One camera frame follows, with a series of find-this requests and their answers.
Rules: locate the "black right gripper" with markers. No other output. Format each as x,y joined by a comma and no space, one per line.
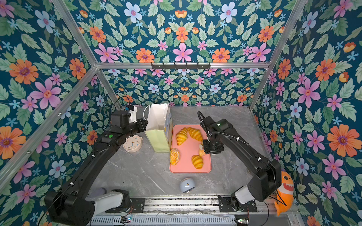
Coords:
207,150

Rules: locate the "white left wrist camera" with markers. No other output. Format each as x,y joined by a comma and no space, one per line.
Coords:
133,113

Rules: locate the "large sesame bread loaf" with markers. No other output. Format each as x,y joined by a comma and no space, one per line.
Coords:
201,150

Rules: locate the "green painted paper bag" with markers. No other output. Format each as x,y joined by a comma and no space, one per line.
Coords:
160,127

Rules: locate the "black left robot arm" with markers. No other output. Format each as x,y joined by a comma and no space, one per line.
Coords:
69,205

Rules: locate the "pink round alarm clock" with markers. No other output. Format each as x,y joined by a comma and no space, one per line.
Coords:
133,144

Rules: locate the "striped yellow bread roll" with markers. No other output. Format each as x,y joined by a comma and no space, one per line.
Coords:
197,161

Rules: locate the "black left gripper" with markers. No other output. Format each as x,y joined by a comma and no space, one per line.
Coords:
142,125

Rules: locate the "black hook rail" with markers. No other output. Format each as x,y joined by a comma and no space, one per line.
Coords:
176,66

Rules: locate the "metal base rail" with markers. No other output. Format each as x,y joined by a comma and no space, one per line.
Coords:
197,210

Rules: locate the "orange croissant right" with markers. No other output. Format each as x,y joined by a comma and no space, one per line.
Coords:
195,134

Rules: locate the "small sesame bread loaf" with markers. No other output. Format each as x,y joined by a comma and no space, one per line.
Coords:
174,156

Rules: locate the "pink plastic tray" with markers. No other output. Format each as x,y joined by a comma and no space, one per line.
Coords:
187,150

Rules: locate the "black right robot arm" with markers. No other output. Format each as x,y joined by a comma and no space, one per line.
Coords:
266,174

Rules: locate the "yellow croissant left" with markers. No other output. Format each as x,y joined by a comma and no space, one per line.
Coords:
181,136

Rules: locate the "orange shark plush toy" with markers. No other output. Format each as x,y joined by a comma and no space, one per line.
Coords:
285,193

